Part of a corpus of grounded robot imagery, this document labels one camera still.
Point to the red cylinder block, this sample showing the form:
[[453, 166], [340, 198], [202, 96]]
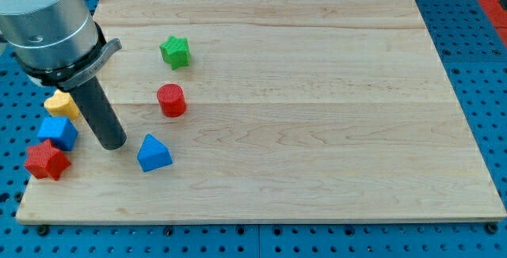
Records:
[[171, 100]]

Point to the yellow heart block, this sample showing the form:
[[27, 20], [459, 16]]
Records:
[[62, 104]]

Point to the blue triangle block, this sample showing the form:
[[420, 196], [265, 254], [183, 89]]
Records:
[[153, 154]]

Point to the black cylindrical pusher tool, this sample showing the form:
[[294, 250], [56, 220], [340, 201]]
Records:
[[98, 113]]

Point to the red star block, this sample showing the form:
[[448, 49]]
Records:
[[46, 160]]

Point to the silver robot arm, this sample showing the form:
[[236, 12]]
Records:
[[57, 42]]

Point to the green star block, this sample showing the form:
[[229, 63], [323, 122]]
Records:
[[175, 51]]

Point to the wooden board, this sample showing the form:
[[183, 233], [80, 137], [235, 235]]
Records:
[[298, 112]]

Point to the blue cube block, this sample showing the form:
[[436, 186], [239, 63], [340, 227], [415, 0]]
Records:
[[60, 130]]

